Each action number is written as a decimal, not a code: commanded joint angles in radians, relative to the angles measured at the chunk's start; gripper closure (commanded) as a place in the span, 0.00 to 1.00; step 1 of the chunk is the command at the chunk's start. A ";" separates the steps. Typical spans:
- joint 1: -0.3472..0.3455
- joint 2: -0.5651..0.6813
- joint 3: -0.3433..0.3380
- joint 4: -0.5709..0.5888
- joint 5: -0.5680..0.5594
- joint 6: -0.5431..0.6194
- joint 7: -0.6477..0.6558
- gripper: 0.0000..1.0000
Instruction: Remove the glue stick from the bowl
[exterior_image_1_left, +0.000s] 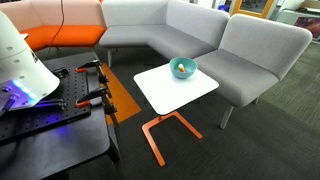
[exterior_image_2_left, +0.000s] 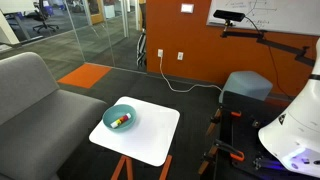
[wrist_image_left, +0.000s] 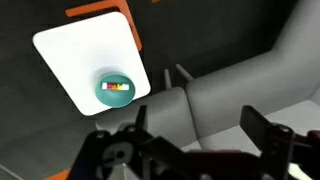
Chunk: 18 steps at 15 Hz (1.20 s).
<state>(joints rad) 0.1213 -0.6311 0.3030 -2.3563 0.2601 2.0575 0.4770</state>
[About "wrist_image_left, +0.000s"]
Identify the grey sofa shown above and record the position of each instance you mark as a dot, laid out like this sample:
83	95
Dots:
240	90

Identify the thin grey leg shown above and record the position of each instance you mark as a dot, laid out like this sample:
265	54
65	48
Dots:
167	79
184	72

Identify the white square board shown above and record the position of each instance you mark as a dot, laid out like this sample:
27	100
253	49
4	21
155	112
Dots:
83	53

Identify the glue stick with white cap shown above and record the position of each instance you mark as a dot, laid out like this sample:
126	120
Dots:
115	86

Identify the teal round bowl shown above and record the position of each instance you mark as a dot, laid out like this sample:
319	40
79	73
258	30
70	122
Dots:
115	98

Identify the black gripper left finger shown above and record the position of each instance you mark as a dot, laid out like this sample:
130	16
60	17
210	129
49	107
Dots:
110	146

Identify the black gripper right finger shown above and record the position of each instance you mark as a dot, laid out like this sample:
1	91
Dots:
273	143

